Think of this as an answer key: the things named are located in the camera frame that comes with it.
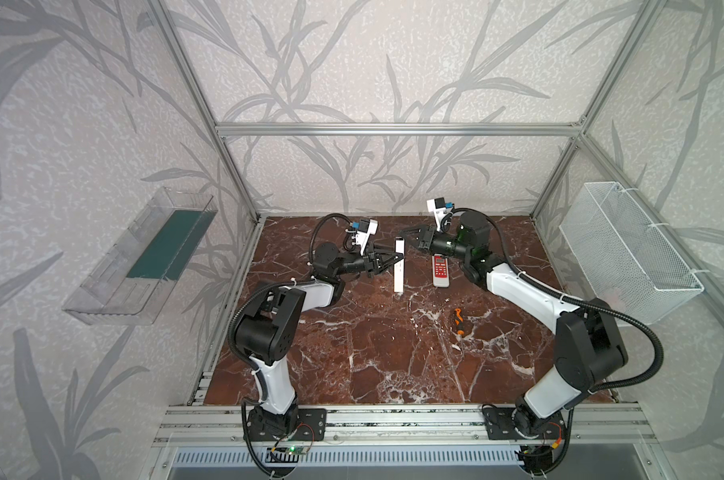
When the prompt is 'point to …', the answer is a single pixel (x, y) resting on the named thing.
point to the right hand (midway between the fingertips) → (399, 227)
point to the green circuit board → (296, 449)
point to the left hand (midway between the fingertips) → (403, 253)
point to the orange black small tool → (459, 320)
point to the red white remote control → (440, 271)
